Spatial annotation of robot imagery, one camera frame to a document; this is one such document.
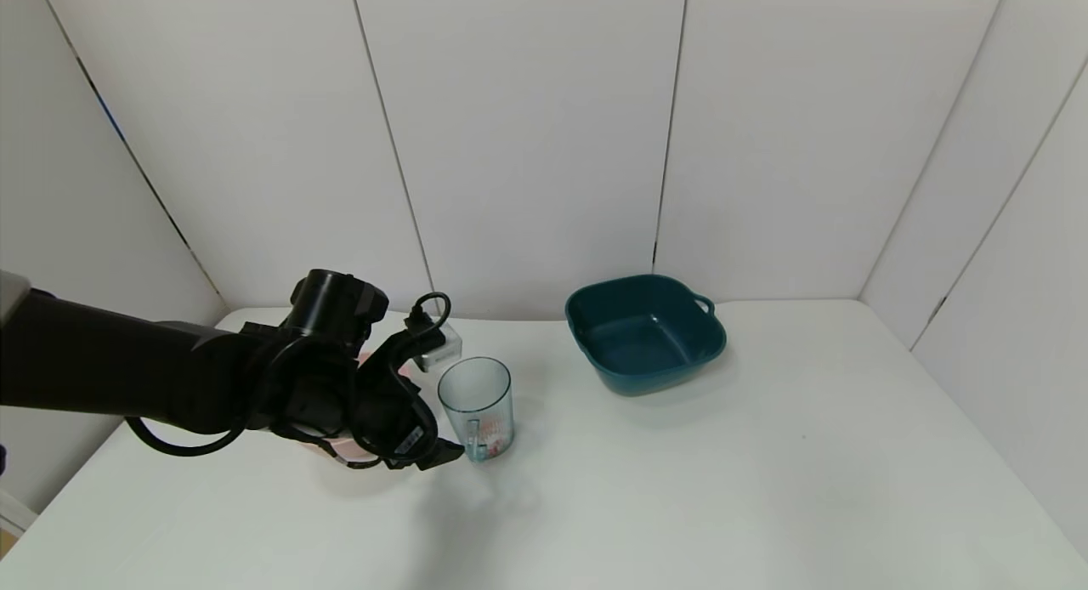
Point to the dark teal square basin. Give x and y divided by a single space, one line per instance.
642 343

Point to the pink round bowl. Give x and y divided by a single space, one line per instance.
327 445

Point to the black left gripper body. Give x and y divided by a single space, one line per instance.
411 444

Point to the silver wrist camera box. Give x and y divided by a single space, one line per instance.
442 345

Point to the red and white pellets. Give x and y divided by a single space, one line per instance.
497 438

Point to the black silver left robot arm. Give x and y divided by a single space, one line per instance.
102 360

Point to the transparent blue ribbed cup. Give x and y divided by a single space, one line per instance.
480 399

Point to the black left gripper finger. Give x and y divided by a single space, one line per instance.
442 454

